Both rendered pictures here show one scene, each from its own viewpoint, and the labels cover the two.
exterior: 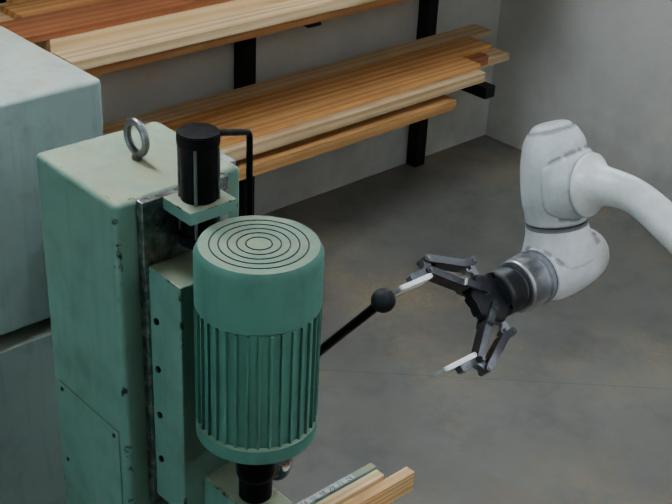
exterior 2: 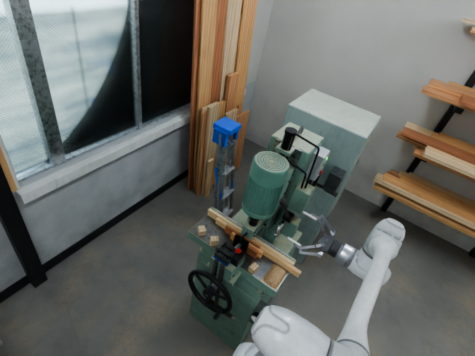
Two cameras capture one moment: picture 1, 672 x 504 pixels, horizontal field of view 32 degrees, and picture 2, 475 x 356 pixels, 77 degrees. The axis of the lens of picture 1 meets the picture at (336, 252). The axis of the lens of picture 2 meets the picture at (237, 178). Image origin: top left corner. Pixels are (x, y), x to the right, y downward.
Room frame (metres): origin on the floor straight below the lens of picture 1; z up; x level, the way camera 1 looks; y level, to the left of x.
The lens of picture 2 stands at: (0.83, -0.93, 2.30)
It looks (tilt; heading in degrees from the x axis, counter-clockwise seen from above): 39 degrees down; 69
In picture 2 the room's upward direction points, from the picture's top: 13 degrees clockwise
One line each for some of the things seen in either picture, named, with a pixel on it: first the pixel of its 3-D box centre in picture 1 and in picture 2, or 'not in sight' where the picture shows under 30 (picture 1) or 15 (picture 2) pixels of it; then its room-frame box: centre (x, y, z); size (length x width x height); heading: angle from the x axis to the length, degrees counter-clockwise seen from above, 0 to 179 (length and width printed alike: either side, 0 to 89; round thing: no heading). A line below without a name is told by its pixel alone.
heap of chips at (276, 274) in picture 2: not in sight; (275, 274); (1.47, -0.13, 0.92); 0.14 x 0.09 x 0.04; 43
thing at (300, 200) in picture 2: not in sight; (301, 197); (1.63, 0.14, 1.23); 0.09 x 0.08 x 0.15; 43
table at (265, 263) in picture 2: not in sight; (234, 256); (1.28, 0.04, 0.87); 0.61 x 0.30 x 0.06; 133
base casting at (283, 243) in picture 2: not in sight; (252, 245); (1.46, 0.19, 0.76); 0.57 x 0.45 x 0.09; 43
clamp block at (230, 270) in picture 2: not in sight; (227, 261); (1.22, -0.02, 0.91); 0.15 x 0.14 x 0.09; 133
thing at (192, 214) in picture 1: (196, 185); (287, 144); (1.47, 0.20, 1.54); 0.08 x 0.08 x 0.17; 43
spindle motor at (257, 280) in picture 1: (257, 340); (264, 186); (1.37, 0.10, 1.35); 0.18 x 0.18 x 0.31
